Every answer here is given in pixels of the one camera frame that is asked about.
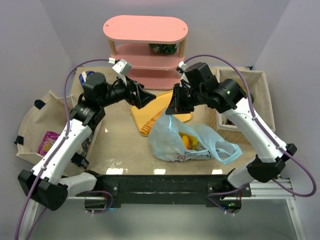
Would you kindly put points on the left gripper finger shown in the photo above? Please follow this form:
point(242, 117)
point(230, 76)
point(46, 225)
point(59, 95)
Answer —
point(133, 86)
point(143, 98)

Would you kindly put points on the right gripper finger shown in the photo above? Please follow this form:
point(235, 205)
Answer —
point(174, 102)
point(184, 109)

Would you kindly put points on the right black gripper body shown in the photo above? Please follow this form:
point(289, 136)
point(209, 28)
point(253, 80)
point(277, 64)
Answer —
point(181, 97)

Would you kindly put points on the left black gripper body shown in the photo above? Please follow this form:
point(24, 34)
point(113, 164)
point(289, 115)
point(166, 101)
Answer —
point(135, 92)

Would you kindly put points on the orange yellow mango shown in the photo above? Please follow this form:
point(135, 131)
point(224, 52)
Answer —
point(186, 142)

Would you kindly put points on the light blue plastic bag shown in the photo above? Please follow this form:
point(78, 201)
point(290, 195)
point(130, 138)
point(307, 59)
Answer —
point(174, 141)

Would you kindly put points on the yellow banana bunch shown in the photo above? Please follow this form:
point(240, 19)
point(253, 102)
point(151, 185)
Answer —
point(193, 140)

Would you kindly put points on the beige canvas tote bag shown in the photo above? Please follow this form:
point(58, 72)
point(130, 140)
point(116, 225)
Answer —
point(48, 114)

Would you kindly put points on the purple snack packet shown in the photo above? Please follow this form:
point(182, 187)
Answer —
point(47, 142)

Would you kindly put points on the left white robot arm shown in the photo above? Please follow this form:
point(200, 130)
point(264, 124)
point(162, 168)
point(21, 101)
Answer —
point(42, 183)

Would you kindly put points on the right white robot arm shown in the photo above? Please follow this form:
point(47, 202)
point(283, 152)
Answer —
point(230, 100)

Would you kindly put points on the yellow plastic tray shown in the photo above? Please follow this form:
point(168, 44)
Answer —
point(143, 115)

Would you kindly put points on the blue white paper roll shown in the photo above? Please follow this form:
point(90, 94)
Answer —
point(83, 77)

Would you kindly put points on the long baguette bread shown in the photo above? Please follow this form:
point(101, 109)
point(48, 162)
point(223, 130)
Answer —
point(145, 130)

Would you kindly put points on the pink three-tier shelf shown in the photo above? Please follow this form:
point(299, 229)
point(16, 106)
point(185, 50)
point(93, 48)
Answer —
point(129, 37)

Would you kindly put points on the green snack packet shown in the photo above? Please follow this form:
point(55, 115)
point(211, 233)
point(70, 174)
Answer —
point(164, 48)

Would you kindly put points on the red green mango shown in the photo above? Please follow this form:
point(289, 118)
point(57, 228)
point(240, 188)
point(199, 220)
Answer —
point(252, 98)

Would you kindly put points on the wicker basket with liner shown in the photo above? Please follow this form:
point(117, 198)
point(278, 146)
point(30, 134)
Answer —
point(258, 86)

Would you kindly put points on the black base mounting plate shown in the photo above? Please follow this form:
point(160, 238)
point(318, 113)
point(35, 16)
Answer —
point(205, 190)

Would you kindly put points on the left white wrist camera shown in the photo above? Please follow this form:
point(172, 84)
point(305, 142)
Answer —
point(122, 67)

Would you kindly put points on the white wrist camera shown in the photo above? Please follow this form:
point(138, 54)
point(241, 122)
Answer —
point(122, 67)
point(181, 70)

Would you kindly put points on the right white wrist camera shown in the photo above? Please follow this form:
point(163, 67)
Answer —
point(181, 70)

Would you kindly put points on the aluminium frame rail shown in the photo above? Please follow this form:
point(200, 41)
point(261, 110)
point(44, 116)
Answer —
point(257, 190)

